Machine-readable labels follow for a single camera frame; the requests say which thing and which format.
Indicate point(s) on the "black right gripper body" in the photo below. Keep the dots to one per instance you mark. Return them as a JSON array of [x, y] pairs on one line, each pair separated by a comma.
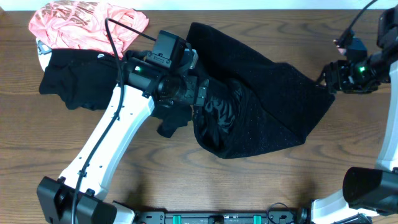
[[360, 77]]

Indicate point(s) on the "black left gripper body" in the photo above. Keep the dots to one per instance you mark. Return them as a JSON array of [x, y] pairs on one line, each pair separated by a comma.
[[183, 89]]

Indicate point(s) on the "black knit skirt with buttons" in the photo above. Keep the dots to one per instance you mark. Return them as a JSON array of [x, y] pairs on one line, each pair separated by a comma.
[[254, 105]]

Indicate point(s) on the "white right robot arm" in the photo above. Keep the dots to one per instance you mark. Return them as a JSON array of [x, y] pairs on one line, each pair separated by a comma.
[[370, 191]]

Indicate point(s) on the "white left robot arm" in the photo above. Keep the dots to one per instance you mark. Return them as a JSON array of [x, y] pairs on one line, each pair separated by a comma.
[[78, 195]]

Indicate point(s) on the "black t-shirt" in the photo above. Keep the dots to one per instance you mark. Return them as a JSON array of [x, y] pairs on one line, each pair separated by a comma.
[[81, 78]]

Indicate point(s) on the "pink t-shirt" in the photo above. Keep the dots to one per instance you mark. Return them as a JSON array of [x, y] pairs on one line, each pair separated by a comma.
[[81, 24]]

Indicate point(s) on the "white garment under pile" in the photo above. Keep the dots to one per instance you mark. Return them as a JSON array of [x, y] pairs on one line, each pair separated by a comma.
[[44, 54]]

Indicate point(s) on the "black mounting rail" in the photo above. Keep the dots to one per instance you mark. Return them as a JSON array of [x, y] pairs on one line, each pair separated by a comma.
[[276, 213]]

